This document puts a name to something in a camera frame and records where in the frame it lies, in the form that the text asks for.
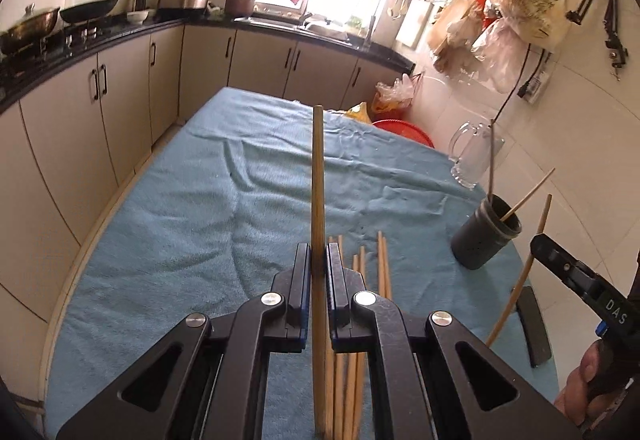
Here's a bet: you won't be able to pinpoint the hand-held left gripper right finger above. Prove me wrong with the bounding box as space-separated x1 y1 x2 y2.
325 243 583 440

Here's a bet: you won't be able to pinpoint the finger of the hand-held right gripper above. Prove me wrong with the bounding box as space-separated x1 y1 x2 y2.
530 233 603 301

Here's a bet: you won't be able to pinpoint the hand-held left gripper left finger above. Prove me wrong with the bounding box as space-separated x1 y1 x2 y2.
55 243 312 440

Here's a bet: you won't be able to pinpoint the wooden chopstick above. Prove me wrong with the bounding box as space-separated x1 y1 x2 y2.
486 193 553 347
501 167 556 222
310 105 335 440

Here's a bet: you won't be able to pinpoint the bunch of chopsticks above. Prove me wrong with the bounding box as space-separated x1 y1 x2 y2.
327 230 392 440

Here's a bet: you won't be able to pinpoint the black utensil holder cup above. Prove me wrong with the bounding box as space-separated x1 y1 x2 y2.
450 193 522 271

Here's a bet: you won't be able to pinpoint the person's right hand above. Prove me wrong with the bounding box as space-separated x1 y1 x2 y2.
554 340 604 426

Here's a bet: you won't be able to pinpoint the clear glass mug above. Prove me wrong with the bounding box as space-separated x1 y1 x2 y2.
447 121 506 191

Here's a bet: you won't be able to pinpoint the blue towel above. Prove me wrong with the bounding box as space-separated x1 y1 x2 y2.
45 87 560 440

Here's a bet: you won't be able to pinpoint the white power strip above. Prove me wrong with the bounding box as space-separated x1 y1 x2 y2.
517 70 551 104

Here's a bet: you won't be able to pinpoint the red plastic basin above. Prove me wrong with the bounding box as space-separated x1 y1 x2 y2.
372 119 435 148

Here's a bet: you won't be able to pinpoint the yellow bag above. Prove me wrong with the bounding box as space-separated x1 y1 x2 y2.
345 102 373 123

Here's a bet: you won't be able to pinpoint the clear plastic bag with food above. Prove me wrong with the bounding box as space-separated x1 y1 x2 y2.
375 73 418 113

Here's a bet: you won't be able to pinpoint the brown paper bag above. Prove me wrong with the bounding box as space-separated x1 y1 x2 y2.
427 0 481 76

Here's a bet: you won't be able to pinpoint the white printed plastic bag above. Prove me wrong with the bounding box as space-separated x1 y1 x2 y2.
487 0 576 48

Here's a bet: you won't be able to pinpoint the white cutting board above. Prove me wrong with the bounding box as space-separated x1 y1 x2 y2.
395 0 433 50

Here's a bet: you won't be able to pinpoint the beige kitchen cabinets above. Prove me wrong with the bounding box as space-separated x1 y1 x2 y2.
0 18 416 356

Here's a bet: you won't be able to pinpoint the brown clay pot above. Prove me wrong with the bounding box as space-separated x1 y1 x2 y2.
225 0 257 18

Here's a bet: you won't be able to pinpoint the gas stove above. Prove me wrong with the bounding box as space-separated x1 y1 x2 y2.
42 18 126 48

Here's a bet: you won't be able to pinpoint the black wok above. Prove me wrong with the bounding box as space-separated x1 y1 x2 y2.
59 0 138 24

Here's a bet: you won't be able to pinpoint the lidded metal pan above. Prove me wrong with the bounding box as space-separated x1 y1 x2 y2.
0 5 61 54

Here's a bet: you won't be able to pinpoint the black cable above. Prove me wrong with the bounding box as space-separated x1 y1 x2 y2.
492 40 533 126

